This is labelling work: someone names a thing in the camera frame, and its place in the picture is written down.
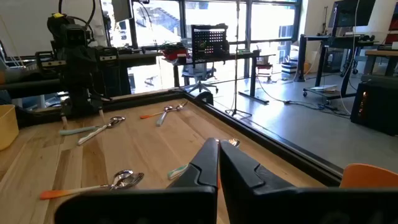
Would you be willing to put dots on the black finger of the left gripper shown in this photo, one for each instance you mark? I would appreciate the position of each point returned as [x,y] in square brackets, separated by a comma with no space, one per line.
[64,123]
[101,115]

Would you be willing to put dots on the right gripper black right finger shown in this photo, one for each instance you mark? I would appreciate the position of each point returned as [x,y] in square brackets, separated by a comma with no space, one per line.
[239,174]

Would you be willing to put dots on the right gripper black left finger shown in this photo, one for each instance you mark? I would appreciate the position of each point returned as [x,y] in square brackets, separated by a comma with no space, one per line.
[205,168]

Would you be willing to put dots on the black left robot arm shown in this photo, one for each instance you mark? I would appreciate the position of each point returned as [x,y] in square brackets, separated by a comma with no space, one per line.
[84,104]

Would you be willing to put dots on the yellow tape tag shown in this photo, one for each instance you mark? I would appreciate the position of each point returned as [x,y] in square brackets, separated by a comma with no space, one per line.
[57,15]

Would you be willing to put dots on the yellow plastic bin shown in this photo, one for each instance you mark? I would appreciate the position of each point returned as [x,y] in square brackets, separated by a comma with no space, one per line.
[7,127]

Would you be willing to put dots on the grey hanging panel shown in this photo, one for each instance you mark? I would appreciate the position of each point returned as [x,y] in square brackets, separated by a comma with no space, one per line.
[122,11]

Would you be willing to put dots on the red plastic case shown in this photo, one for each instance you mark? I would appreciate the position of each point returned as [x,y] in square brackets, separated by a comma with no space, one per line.
[174,54]

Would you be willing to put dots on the grey office chair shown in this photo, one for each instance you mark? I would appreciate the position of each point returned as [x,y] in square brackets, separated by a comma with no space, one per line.
[199,73]

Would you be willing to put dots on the black tripod stand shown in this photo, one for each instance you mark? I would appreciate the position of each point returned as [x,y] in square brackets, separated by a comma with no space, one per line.
[237,62]

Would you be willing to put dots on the stacked storage bins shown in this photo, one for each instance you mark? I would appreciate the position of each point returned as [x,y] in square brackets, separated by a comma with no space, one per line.
[289,68]

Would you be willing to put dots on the black standing desk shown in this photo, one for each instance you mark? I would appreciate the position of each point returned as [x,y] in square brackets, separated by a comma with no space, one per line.
[320,62]
[242,56]

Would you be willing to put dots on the black perforated rack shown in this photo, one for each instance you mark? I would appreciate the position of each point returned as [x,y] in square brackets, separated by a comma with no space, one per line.
[208,42]

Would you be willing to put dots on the orange plastic bin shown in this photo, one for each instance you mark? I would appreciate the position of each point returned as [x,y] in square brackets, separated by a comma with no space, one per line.
[367,175]

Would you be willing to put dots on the black computer tower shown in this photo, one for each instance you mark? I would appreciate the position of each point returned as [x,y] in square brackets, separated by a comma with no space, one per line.
[379,109]

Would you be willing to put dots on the wooden side table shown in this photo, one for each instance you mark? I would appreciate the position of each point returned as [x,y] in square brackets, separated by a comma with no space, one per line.
[382,53]

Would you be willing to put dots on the black computer monitor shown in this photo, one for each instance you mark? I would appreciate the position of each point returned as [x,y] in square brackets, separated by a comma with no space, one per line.
[351,14]

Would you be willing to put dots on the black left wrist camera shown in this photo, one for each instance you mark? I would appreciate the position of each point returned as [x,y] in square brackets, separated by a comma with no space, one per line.
[76,35]

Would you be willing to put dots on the black aluminium table frame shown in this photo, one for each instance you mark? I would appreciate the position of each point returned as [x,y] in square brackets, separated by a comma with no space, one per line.
[280,149]

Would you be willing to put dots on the black window frame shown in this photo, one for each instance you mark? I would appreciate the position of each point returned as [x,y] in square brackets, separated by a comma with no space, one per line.
[248,31]

